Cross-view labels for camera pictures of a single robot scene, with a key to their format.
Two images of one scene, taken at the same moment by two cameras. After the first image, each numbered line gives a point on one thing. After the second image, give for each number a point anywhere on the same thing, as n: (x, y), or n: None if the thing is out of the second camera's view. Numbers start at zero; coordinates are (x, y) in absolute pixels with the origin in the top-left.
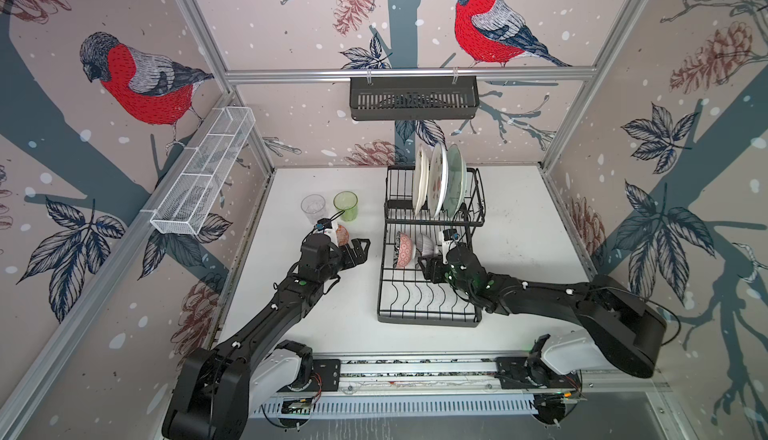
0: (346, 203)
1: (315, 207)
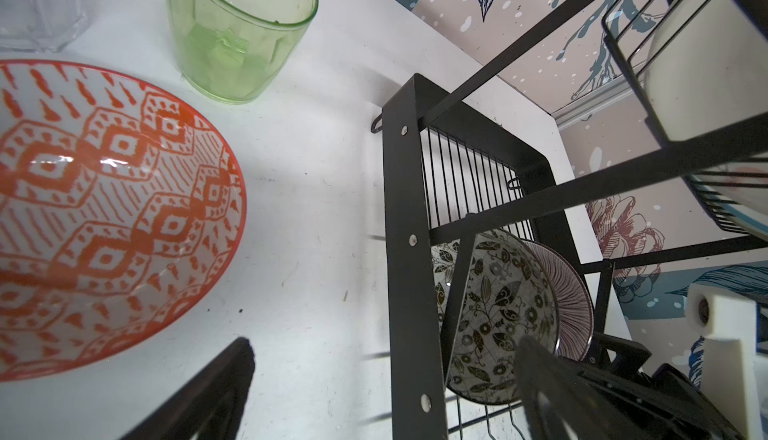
0: (239, 25)
1: (41, 4)
